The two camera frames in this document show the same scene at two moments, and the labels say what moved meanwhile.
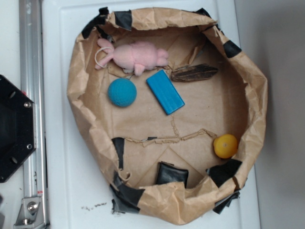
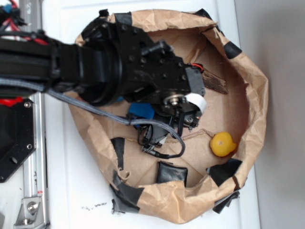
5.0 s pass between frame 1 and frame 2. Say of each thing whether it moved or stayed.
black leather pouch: stayed
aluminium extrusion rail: stayed
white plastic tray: stayed
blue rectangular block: moved
